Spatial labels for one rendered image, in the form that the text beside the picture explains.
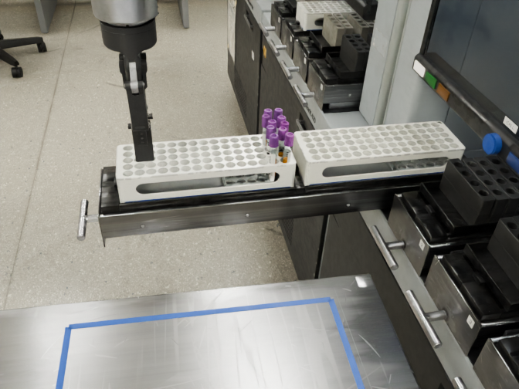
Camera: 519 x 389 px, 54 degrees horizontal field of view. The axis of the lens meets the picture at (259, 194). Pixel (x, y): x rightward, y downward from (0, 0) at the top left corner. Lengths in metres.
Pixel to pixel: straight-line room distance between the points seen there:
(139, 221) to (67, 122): 1.93
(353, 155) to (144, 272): 1.14
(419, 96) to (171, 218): 0.52
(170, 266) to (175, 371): 1.26
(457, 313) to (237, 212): 0.38
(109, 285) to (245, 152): 1.06
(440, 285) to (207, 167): 0.41
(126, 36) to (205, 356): 0.43
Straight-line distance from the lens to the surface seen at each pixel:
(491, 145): 0.78
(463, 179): 0.88
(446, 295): 0.82
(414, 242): 0.88
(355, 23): 1.46
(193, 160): 0.87
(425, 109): 1.06
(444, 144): 0.99
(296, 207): 0.90
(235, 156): 0.87
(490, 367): 0.77
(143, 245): 1.97
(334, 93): 1.27
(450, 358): 0.85
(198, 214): 0.87
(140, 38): 0.74
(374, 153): 0.93
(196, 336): 0.66
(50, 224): 2.14
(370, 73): 1.23
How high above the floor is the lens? 1.36
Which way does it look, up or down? 39 degrees down
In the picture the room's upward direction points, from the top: 3 degrees clockwise
